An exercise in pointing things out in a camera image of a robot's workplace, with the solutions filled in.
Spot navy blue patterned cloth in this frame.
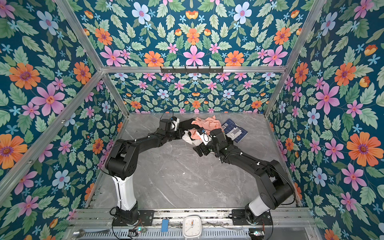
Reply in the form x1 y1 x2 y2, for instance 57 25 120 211
222 119 248 143

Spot metal spoon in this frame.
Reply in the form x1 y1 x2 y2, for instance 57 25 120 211
71 229 110 240

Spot black cloth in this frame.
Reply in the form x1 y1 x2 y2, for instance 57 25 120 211
179 119 199 131

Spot black hook rail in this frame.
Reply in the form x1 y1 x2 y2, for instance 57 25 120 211
160 66 224 74

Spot green circuit board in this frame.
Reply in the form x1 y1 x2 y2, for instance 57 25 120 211
129 227 147 237

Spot white analog clock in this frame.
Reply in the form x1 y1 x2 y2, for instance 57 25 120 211
182 215 203 240

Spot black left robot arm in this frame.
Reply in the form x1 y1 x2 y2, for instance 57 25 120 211
105 117 196 226

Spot white cloth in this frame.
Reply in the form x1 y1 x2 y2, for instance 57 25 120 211
182 129 203 146

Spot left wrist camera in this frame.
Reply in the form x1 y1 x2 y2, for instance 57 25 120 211
170 117 180 131

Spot blue small box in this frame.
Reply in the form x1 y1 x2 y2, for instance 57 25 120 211
161 219 169 233

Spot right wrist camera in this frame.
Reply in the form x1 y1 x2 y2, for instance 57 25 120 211
198 129 211 145

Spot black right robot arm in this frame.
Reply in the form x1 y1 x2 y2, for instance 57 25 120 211
194 128 295 225

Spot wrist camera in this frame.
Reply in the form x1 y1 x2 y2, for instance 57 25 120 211
198 129 211 145
170 117 180 131

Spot pink cloth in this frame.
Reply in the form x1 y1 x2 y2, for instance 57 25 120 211
190 116 222 140

